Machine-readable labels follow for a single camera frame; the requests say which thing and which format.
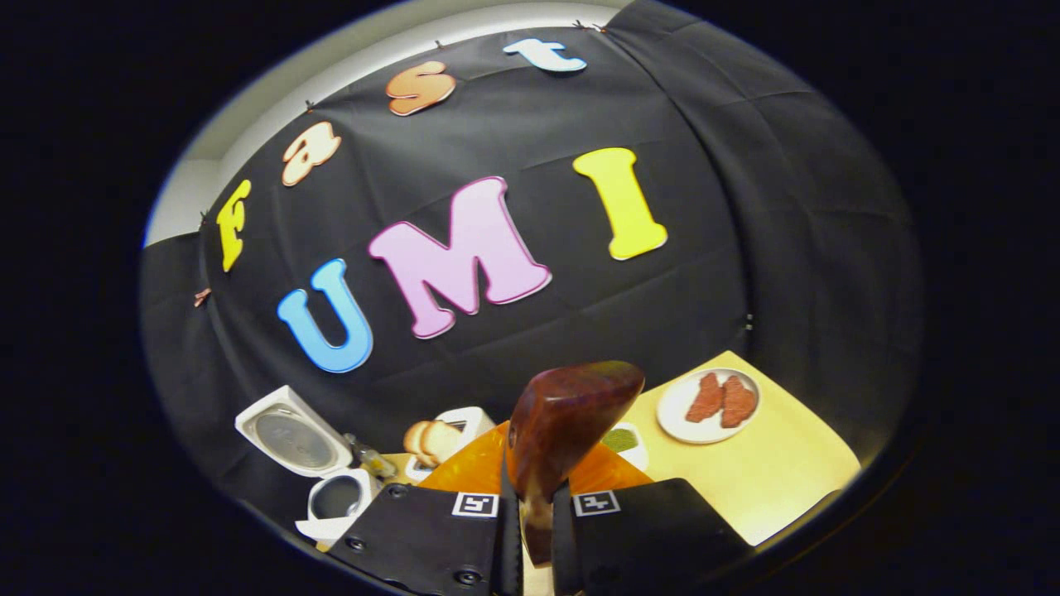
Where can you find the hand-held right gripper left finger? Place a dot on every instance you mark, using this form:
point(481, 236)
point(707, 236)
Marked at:
point(431, 538)

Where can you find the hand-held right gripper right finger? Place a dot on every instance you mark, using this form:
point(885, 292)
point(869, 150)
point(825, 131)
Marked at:
point(646, 538)

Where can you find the brown wooden spoon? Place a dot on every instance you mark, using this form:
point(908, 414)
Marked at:
point(563, 422)

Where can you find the white rice cooker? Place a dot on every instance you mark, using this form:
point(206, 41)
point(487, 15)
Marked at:
point(290, 439)

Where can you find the toasted bread slice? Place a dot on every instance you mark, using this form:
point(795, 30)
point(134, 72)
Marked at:
point(445, 439)
point(414, 443)

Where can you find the small glass bottle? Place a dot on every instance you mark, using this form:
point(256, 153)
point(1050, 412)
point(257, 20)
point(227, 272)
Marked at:
point(373, 459)

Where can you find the white divided grain dish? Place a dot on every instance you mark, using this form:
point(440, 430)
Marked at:
point(621, 440)

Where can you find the white round plate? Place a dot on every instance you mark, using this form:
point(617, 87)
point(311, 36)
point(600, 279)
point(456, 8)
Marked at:
point(675, 414)

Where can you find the white toaster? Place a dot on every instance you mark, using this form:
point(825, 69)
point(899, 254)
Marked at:
point(476, 418)

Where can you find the red meat slice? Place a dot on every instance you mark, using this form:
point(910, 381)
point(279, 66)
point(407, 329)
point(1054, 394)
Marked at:
point(739, 401)
point(705, 397)

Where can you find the black backdrop cloth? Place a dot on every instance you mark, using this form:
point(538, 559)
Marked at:
point(704, 248)

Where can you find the copper cloth clip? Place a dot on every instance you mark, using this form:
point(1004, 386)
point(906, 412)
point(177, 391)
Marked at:
point(201, 296)

